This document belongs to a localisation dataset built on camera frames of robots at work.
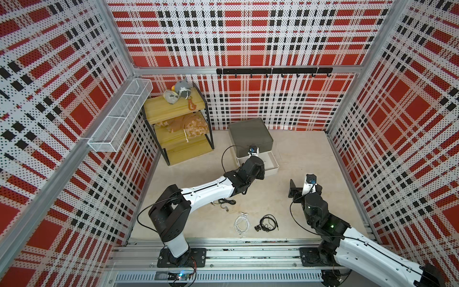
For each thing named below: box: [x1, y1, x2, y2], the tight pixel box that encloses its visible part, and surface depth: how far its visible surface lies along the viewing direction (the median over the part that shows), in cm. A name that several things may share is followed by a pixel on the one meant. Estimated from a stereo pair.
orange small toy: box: [187, 99, 197, 111], surface depth 88 cm
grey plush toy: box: [174, 76, 192, 100], surface depth 89 cm
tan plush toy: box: [155, 113, 210, 137], surface depth 91 cm
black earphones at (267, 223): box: [254, 214, 280, 233], surface depth 84 cm
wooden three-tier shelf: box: [141, 83, 214, 166], surface depth 91 cm
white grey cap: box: [163, 89, 180, 105], surface depth 86 cm
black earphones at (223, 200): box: [210, 197, 237, 212], surface depth 91 cm
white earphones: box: [233, 211, 251, 235], surface depth 85 cm
